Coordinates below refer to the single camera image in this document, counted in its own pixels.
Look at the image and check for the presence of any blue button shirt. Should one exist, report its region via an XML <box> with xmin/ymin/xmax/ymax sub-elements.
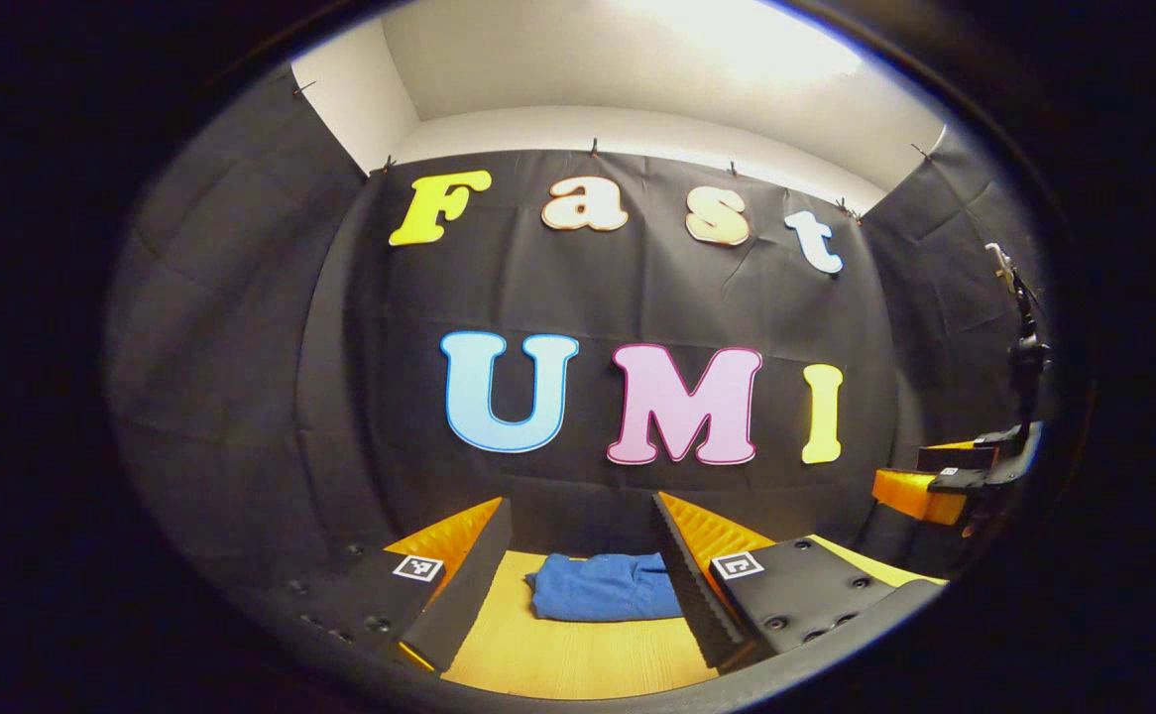
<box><xmin>525</xmin><ymin>552</ymin><xmax>686</xmax><ymax>624</ymax></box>

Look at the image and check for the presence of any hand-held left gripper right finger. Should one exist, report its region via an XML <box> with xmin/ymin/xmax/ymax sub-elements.
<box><xmin>650</xmin><ymin>491</ymin><xmax>948</xmax><ymax>672</ymax></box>

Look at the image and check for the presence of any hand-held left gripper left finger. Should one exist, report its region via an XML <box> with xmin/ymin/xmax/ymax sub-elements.
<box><xmin>284</xmin><ymin>496</ymin><xmax>516</xmax><ymax>675</ymax></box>

